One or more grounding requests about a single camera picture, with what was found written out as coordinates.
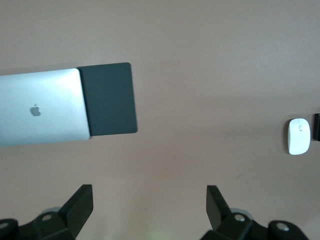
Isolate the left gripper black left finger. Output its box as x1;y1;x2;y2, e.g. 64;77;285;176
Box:
0;184;94;240

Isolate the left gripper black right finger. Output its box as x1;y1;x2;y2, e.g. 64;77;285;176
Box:
206;184;310;240

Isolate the white computer mouse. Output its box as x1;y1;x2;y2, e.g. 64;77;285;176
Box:
286;118;312;156

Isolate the black mouse pad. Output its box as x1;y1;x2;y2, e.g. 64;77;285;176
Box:
76;62;139;137

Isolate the silver apple laptop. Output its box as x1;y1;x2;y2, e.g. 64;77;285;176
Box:
0;67;91;148

